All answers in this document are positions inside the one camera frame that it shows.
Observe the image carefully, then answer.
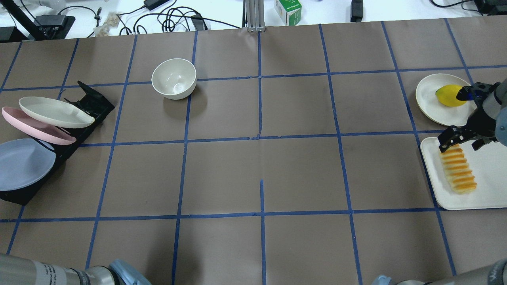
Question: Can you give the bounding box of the white plate with lemon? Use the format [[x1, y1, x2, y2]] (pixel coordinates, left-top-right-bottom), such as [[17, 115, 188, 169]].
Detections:
[[416, 73, 476, 126]]

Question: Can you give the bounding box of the black monitor stand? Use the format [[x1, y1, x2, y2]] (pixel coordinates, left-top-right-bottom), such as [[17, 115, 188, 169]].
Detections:
[[1, 0, 76, 40]]

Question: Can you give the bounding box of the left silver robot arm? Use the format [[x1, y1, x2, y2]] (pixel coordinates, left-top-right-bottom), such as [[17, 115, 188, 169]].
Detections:
[[0, 254, 151, 285]]

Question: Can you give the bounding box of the aluminium frame post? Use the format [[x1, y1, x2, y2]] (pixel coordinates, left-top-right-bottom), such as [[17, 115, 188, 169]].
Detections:
[[242, 0, 266, 32]]

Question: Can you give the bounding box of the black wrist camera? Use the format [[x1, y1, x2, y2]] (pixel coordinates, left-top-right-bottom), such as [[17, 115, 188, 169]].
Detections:
[[456, 82, 500, 102]]

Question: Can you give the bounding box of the bag of snacks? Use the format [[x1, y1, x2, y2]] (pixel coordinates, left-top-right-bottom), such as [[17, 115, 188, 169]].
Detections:
[[93, 11, 121, 37]]

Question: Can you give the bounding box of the white rectangular tray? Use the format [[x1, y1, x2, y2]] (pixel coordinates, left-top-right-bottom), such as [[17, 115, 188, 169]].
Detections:
[[420, 137, 507, 210]]

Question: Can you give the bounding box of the pink plate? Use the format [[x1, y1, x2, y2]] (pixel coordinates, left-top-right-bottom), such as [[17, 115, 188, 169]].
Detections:
[[2, 107, 77, 145]]

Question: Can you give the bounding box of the blue plate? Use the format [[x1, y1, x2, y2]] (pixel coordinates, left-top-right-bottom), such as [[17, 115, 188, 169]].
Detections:
[[0, 138, 56, 192]]

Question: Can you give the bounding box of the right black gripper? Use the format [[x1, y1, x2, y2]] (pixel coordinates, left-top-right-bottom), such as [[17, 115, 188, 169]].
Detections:
[[437, 108, 498, 153]]

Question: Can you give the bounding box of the green white carton box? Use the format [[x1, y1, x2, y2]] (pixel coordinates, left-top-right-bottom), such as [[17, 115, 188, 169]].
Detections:
[[274, 0, 302, 26]]

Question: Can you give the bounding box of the yellow lemon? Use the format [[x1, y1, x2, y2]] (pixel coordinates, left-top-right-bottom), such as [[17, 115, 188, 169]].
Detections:
[[435, 84, 467, 108]]

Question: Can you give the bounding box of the cream plate in rack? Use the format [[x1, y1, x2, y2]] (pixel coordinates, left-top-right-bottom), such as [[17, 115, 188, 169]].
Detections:
[[18, 96, 95, 129]]

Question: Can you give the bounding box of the black dish rack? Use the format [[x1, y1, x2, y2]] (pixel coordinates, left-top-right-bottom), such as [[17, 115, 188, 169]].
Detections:
[[0, 82, 115, 205]]

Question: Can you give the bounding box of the striped bread loaf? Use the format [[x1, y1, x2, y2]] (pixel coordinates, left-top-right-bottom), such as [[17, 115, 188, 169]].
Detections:
[[439, 144, 477, 194]]

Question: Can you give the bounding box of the black power adapter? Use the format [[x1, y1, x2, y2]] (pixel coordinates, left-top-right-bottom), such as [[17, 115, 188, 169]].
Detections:
[[143, 0, 169, 11]]

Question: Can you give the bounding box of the cream bowl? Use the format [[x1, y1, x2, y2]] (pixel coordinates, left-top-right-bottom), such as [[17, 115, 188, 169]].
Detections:
[[151, 58, 197, 100]]

